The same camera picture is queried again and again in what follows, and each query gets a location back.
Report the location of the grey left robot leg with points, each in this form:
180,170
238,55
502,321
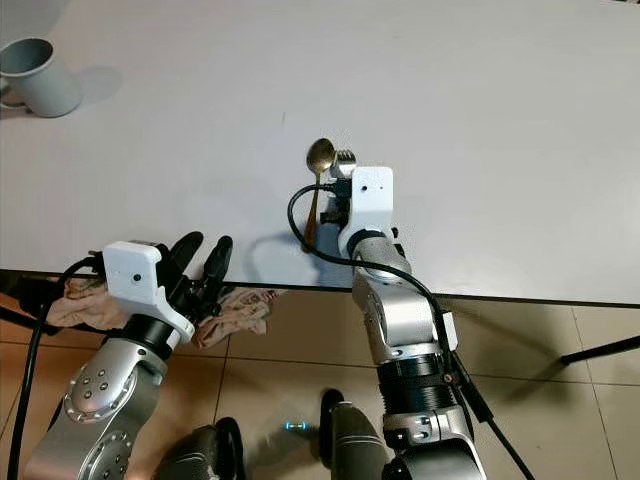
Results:
195,455

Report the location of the grey robot leg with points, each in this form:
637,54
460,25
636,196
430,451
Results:
360,445
195,455

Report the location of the silver metal fork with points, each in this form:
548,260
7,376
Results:
346,160

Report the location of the grey right robot leg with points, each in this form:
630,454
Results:
360,445

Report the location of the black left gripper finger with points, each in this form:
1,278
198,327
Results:
186,253
220,263

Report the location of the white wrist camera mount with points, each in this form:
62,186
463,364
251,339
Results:
140,285
370,205

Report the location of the gold metal spoon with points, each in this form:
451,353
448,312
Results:
320,155

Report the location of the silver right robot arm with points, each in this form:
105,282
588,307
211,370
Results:
410,340

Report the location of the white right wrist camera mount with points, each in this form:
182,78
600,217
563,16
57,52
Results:
370,205

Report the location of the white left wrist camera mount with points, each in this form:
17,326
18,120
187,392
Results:
140,285

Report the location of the beige crumpled cloth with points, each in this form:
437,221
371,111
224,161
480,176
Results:
80,298

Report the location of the black table leg bar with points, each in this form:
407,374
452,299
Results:
600,350

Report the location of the grey enamel mug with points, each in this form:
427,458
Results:
45,80

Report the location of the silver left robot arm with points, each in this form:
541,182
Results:
105,400

